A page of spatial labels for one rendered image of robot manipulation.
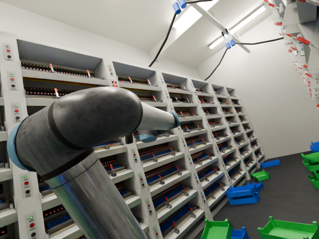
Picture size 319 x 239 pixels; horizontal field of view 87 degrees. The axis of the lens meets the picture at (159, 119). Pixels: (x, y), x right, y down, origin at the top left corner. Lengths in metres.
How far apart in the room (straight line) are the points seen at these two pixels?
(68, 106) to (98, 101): 0.05
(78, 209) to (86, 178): 0.06
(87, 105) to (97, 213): 0.23
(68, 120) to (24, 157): 0.13
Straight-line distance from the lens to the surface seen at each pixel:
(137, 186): 1.39
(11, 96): 1.27
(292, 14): 0.88
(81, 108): 0.33
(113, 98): 0.34
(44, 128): 0.37
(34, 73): 1.39
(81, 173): 0.40
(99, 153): 1.28
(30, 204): 1.14
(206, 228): 1.66
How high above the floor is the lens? 0.77
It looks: 12 degrees up
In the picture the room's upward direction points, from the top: 18 degrees counter-clockwise
